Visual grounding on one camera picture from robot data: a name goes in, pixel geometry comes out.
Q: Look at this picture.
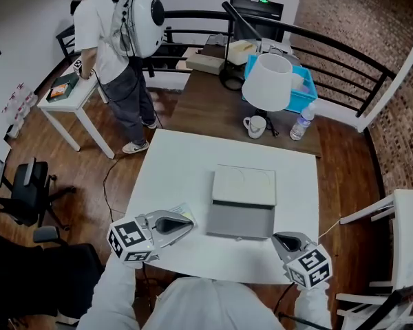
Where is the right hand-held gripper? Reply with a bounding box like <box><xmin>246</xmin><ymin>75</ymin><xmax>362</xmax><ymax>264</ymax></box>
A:
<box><xmin>271</xmin><ymin>231</ymin><xmax>332</xmax><ymax>292</ymax></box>

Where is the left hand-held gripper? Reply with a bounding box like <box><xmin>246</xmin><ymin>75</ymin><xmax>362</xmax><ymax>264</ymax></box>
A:
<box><xmin>106</xmin><ymin>210</ymin><xmax>198</xmax><ymax>264</ymax></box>

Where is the grey tissue box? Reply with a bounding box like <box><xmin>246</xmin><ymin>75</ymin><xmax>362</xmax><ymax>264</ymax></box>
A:
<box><xmin>205</xmin><ymin>164</ymin><xmax>277</xmax><ymax>242</ymax></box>

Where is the person's right forearm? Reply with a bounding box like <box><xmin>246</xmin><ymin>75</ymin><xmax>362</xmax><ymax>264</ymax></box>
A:
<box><xmin>293</xmin><ymin>283</ymin><xmax>332</xmax><ymax>330</ymax></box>

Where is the person's left forearm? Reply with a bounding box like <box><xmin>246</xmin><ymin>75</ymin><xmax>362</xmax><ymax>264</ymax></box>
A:
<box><xmin>76</xmin><ymin>260</ymin><xmax>146</xmax><ymax>330</ymax></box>

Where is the dark green box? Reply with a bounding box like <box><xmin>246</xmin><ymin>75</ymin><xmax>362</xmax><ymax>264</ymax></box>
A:
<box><xmin>45</xmin><ymin>72</ymin><xmax>80</xmax><ymax>104</ymax></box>

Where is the beige flat box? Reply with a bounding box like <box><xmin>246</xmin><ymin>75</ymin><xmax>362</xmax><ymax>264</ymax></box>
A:
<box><xmin>185</xmin><ymin>54</ymin><xmax>226</xmax><ymax>76</ymax></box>

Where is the cream open box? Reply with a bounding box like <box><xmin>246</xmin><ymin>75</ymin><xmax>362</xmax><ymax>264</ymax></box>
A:
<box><xmin>225</xmin><ymin>40</ymin><xmax>263</xmax><ymax>67</ymax></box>

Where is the small pale paper packet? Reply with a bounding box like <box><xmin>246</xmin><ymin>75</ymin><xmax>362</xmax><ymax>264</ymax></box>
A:
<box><xmin>165</xmin><ymin>202</ymin><xmax>195</xmax><ymax>220</ymax></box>

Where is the white square table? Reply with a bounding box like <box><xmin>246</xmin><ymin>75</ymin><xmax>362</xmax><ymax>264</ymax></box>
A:
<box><xmin>104</xmin><ymin>128</ymin><xmax>320</xmax><ymax>285</ymax></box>

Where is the white wooden chair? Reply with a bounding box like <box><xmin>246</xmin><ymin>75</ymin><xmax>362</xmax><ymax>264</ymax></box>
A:
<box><xmin>335</xmin><ymin>188</ymin><xmax>413</xmax><ymax>330</ymax></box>

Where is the person's torso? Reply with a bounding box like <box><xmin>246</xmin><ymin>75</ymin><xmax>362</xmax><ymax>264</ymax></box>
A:
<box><xmin>140</xmin><ymin>276</ymin><xmax>287</xmax><ymax>330</ymax></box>

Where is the black padded chair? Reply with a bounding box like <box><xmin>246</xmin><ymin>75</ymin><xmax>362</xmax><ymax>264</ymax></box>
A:
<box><xmin>0</xmin><ymin>225</ymin><xmax>107</xmax><ymax>328</ymax></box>

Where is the black office chair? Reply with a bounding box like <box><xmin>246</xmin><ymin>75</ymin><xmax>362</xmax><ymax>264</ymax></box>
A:
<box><xmin>0</xmin><ymin>156</ymin><xmax>77</xmax><ymax>232</ymax></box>

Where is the clear plastic water bottle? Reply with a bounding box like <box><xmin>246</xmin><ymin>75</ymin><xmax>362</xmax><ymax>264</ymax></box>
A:
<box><xmin>289</xmin><ymin>102</ymin><xmax>317</xmax><ymax>142</ymax></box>

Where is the white mug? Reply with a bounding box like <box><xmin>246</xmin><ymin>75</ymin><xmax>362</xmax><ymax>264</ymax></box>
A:
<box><xmin>243</xmin><ymin>115</ymin><xmax>268</xmax><ymax>140</ymax></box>

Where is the small white side table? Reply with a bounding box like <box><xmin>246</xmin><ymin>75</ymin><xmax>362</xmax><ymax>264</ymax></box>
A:
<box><xmin>36</xmin><ymin>67</ymin><xmax>116</xmax><ymax>160</ymax></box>

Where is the dark wooden desk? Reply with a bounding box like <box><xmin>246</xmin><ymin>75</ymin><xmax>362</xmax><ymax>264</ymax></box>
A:
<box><xmin>165</xmin><ymin>43</ymin><xmax>323</xmax><ymax>158</ymax></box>

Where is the blue plastic bin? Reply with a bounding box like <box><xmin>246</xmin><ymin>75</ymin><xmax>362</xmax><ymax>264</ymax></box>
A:
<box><xmin>241</xmin><ymin>54</ymin><xmax>319</xmax><ymax>114</ymax></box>

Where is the pack of plastic bottles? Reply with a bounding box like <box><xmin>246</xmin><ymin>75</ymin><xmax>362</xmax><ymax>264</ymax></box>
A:
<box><xmin>0</xmin><ymin>82</ymin><xmax>39</xmax><ymax>140</ymax></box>

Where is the white shade table lamp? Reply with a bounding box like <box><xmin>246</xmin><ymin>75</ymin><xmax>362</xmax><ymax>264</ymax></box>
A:
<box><xmin>241</xmin><ymin>53</ymin><xmax>294</xmax><ymax>120</ymax></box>

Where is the black desk lamp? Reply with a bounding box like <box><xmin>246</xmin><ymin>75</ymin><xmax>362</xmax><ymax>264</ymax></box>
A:
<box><xmin>219</xmin><ymin>1</ymin><xmax>263</xmax><ymax>91</ymax></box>

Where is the black metal railing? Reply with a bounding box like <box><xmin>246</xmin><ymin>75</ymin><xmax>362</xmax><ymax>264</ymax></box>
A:
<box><xmin>56</xmin><ymin>9</ymin><xmax>397</xmax><ymax>118</ymax></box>

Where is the white cable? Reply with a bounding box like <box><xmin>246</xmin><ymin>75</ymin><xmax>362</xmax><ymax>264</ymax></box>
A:
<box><xmin>317</xmin><ymin>218</ymin><xmax>342</xmax><ymax>239</ymax></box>

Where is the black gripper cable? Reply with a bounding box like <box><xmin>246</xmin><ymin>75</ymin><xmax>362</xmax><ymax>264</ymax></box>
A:
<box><xmin>273</xmin><ymin>281</ymin><xmax>299</xmax><ymax>322</ymax></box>

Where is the black floor cable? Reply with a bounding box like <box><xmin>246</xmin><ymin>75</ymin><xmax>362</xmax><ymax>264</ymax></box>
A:
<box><xmin>102</xmin><ymin>155</ymin><xmax>125</xmax><ymax>220</ymax></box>

